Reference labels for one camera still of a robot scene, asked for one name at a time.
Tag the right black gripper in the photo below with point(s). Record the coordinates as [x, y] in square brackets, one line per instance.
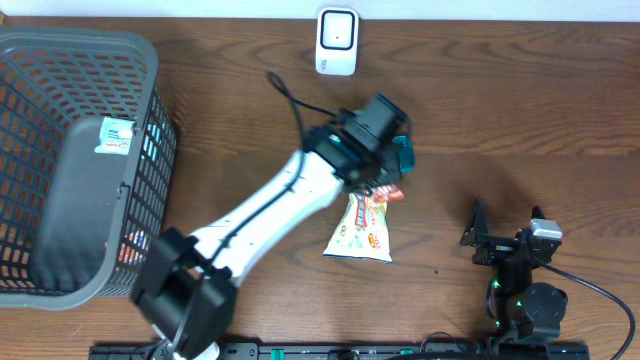
[477, 232]

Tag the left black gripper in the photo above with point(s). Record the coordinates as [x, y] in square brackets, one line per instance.
[386, 169]

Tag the blue mouthwash bottle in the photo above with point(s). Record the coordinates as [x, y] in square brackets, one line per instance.
[405, 153]

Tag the yellow snack bag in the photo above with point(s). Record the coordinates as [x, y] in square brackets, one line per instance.
[362, 231]

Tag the teal white small packet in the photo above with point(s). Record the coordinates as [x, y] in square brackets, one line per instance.
[115, 136]

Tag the red-brown snack bar wrapper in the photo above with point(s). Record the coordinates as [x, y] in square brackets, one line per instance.
[387, 194]

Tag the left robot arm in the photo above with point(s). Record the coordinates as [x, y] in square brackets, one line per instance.
[188, 285]

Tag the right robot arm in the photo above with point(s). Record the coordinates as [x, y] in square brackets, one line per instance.
[526, 311]

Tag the white barcode scanner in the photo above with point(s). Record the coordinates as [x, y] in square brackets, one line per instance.
[337, 41]

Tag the grey plastic shopping basket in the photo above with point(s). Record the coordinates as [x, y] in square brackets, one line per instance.
[76, 224]

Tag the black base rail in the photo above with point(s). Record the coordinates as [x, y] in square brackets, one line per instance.
[253, 351]

